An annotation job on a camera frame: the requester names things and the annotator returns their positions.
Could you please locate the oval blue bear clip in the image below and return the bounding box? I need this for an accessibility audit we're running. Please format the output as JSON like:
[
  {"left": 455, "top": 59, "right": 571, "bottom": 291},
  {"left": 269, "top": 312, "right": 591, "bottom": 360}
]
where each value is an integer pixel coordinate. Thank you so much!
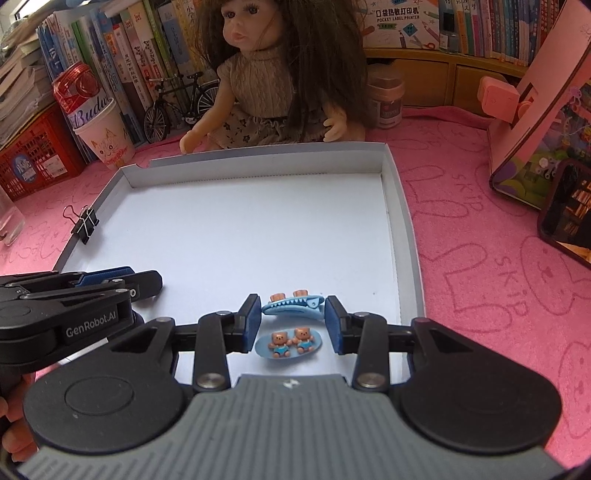
[{"left": 254, "top": 327, "right": 322, "bottom": 360}]

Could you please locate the blue bear hair clip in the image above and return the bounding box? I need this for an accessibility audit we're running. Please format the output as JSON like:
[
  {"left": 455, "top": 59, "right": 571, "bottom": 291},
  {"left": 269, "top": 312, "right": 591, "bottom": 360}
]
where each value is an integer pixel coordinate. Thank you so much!
[{"left": 262, "top": 289, "right": 325, "bottom": 320}]

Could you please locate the person's left hand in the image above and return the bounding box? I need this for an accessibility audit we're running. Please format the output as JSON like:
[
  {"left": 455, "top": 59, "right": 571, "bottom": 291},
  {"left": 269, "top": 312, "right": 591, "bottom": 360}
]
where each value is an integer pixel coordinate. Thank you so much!
[{"left": 1, "top": 373, "right": 38, "bottom": 462}]

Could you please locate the black binder clip on tray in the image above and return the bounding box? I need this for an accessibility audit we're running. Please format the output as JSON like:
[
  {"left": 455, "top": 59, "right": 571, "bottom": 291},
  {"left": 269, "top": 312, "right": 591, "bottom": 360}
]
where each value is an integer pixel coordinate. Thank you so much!
[{"left": 62, "top": 205, "right": 99, "bottom": 245}]

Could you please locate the clear acrylic block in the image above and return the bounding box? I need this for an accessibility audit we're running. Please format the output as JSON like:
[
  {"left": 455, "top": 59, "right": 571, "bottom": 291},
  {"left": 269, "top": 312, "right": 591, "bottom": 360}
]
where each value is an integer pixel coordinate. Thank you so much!
[{"left": 0, "top": 188, "right": 25, "bottom": 246}]

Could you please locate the white cardboard box tray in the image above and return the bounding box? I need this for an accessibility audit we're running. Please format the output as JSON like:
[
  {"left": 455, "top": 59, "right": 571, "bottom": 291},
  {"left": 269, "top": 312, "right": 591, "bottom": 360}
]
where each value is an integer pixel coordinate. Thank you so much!
[{"left": 56, "top": 143, "right": 425, "bottom": 325}]

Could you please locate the red plastic crate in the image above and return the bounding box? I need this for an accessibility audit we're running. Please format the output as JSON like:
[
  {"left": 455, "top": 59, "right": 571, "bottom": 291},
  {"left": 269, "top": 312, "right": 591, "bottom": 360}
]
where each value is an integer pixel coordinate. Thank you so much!
[{"left": 1, "top": 103, "right": 86, "bottom": 201}]

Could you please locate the white cat paper cup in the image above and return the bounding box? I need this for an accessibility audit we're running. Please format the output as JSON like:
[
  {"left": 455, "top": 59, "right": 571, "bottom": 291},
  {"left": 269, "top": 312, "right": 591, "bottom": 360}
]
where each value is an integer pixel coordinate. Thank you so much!
[{"left": 74, "top": 99, "right": 135, "bottom": 170}]

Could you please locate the black miniature bicycle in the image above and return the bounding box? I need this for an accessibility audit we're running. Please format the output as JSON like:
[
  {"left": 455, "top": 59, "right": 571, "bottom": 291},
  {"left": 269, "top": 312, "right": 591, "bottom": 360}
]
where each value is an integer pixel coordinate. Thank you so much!
[{"left": 143, "top": 71, "right": 219, "bottom": 143}]

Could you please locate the red beer can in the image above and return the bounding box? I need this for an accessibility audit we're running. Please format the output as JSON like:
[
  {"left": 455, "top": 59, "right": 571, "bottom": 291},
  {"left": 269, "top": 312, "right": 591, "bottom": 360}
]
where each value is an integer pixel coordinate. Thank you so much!
[{"left": 52, "top": 62, "right": 110, "bottom": 129}]

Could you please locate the stack of grey books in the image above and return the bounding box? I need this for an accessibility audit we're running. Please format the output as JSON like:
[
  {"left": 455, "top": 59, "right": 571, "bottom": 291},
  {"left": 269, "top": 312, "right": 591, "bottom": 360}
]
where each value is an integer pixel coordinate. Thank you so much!
[{"left": 1, "top": 34, "right": 53, "bottom": 146}]

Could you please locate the smartphone playing video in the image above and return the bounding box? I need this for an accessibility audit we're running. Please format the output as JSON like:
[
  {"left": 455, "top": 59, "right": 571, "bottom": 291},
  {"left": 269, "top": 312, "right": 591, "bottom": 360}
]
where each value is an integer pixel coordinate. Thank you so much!
[{"left": 537, "top": 159, "right": 590, "bottom": 268}]

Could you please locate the row of upright books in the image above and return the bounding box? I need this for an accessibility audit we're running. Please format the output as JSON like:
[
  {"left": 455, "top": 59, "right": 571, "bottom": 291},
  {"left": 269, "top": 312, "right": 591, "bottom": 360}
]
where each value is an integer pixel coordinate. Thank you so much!
[{"left": 35, "top": 0, "right": 567, "bottom": 163}]

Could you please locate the small brown jar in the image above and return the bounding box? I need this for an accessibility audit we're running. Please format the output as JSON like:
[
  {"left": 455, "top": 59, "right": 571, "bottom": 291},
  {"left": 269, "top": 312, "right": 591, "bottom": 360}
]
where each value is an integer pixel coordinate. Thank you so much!
[{"left": 368, "top": 65, "right": 406, "bottom": 129}]

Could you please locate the brown haired doll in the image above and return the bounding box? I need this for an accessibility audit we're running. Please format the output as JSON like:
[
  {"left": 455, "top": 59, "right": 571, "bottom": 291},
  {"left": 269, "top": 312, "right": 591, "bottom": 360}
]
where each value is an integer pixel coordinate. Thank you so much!
[{"left": 178, "top": 0, "right": 369, "bottom": 156}]

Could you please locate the pink triangular toy house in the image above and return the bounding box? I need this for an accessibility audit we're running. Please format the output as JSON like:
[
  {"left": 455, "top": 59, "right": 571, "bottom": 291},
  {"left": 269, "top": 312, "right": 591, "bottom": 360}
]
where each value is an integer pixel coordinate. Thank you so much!
[{"left": 477, "top": 1, "right": 590, "bottom": 210}]

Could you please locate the label printer box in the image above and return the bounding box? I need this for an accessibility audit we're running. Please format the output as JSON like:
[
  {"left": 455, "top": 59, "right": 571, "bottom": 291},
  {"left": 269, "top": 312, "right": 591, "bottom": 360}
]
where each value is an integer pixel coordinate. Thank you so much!
[{"left": 359, "top": 0, "right": 440, "bottom": 50}]

